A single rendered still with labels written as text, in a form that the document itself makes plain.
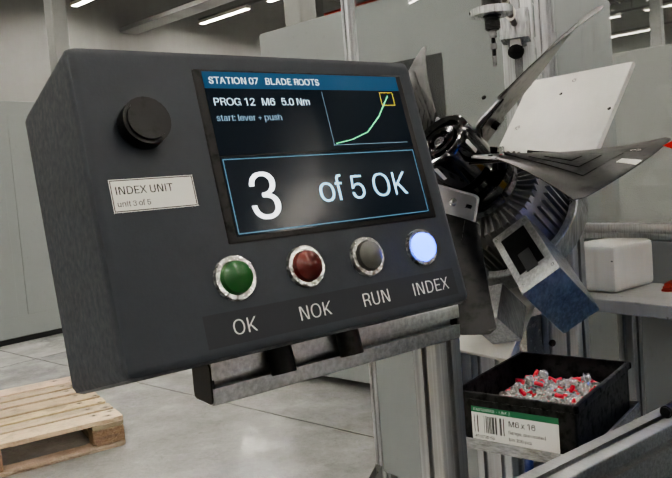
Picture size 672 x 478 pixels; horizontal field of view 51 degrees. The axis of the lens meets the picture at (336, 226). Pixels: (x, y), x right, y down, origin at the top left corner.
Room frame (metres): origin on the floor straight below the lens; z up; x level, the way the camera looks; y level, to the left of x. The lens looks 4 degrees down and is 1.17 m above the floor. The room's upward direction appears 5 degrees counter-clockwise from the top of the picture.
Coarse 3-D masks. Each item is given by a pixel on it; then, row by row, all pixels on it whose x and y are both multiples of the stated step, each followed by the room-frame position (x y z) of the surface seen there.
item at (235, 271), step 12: (228, 264) 0.41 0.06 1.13; (240, 264) 0.41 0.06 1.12; (216, 276) 0.40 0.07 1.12; (228, 276) 0.40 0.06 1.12; (240, 276) 0.41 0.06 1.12; (252, 276) 0.41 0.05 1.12; (216, 288) 0.40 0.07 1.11; (228, 288) 0.40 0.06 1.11; (240, 288) 0.40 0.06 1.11; (252, 288) 0.41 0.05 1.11; (240, 300) 0.41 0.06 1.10
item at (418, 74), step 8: (424, 48) 1.52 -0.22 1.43; (424, 56) 1.50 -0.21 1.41; (416, 64) 1.52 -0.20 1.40; (424, 64) 1.48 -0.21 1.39; (416, 72) 1.51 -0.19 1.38; (424, 72) 1.46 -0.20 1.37; (416, 80) 1.50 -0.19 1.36; (424, 80) 1.45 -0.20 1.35; (416, 88) 1.49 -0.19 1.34; (424, 88) 1.44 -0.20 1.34; (416, 96) 1.48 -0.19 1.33; (424, 96) 1.44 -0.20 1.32; (424, 104) 1.43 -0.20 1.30; (432, 104) 1.39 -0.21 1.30; (424, 112) 1.43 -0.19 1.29; (432, 112) 1.38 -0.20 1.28; (424, 120) 1.43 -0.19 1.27; (432, 120) 1.38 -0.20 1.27; (424, 128) 1.43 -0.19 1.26
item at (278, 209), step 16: (224, 160) 0.43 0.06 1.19; (240, 160) 0.44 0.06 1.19; (256, 160) 0.45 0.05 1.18; (272, 160) 0.45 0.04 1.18; (288, 160) 0.46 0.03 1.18; (224, 176) 0.43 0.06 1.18; (240, 176) 0.44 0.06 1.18; (256, 176) 0.44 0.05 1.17; (272, 176) 0.45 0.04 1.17; (288, 176) 0.46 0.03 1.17; (240, 192) 0.43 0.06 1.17; (256, 192) 0.44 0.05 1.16; (272, 192) 0.44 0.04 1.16; (288, 192) 0.45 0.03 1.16; (240, 208) 0.43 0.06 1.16; (256, 208) 0.43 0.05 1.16; (272, 208) 0.44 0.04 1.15; (288, 208) 0.45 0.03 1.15; (240, 224) 0.42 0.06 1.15; (256, 224) 0.43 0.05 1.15; (272, 224) 0.44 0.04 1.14; (288, 224) 0.44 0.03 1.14; (304, 224) 0.45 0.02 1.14
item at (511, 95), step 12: (576, 24) 1.23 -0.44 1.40; (564, 36) 1.21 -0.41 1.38; (552, 48) 1.23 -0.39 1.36; (540, 60) 1.25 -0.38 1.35; (528, 72) 1.26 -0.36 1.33; (540, 72) 1.37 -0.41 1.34; (516, 84) 1.26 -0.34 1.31; (528, 84) 1.34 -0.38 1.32; (504, 96) 1.27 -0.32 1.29; (516, 96) 1.33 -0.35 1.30; (504, 108) 1.32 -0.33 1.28
